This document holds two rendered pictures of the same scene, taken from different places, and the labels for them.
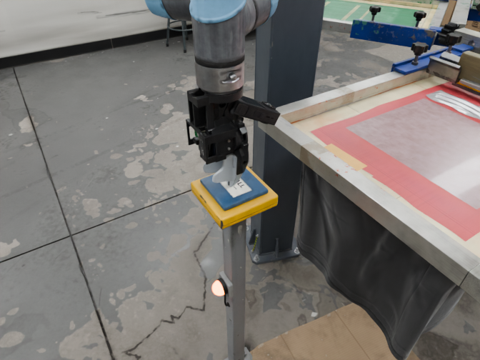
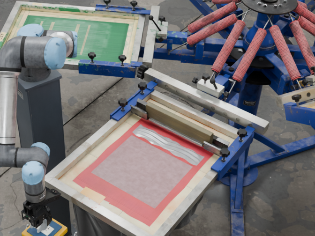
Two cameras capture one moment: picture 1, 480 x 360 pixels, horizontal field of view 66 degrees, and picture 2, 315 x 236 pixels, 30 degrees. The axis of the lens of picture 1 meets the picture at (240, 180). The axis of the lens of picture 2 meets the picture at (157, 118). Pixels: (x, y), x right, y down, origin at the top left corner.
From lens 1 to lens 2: 172 cm
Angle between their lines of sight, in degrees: 20
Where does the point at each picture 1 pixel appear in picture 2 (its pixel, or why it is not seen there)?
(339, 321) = not seen: outside the picture
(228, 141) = (42, 216)
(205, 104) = (33, 207)
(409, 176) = (126, 197)
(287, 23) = (39, 102)
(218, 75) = (37, 197)
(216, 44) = (36, 189)
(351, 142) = (95, 182)
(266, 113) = (55, 197)
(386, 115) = (111, 156)
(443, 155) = (141, 179)
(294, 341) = not seen: outside the picture
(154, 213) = not seen: outside the picture
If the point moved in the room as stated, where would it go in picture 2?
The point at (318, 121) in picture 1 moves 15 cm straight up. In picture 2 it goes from (75, 171) to (73, 147)
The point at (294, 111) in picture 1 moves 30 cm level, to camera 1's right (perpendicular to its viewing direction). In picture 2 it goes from (61, 171) to (126, 153)
